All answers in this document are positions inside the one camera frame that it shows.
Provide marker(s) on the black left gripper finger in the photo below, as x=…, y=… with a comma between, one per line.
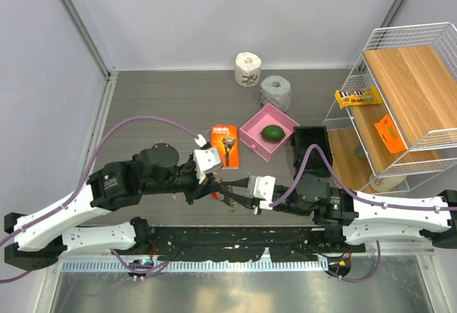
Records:
x=211, y=180
x=210, y=189

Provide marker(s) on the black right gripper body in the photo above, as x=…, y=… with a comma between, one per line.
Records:
x=287, y=205

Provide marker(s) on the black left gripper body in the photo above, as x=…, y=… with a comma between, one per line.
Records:
x=186, y=181

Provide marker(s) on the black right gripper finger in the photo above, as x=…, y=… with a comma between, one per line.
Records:
x=235, y=200
x=243, y=183

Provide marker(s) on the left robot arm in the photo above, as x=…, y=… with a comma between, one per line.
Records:
x=43, y=238

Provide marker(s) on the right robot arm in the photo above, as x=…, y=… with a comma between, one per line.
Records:
x=351, y=217

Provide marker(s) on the orange Gillette razor box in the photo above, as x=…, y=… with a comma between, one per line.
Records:
x=225, y=139

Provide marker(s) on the pink open box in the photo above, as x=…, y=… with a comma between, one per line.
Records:
x=249, y=133

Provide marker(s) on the green lime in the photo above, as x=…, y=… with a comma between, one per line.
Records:
x=273, y=133

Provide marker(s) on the grey wrapped paper roll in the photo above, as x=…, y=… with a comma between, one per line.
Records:
x=276, y=90

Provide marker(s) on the white toilet paper roll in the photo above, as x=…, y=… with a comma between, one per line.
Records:
x=247, y=69

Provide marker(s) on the orange Reese's packet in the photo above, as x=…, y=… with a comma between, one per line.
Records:
x=389, y=135

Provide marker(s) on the yellow M&M candy bag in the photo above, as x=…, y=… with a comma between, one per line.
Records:
x=358, y=97

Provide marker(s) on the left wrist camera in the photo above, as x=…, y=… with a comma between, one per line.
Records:
x=207, y=161

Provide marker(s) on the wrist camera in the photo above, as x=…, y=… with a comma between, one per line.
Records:
x=261, y=190
x=207, y=161

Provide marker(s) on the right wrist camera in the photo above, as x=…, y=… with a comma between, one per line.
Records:
x=261, y=190

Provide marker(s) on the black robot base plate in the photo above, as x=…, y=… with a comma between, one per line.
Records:
x=240, y=244

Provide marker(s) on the white cable duct strip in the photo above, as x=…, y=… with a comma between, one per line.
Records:
x=263, y=265

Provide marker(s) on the white wire wooden shelf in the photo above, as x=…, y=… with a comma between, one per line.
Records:
x=414, y=69

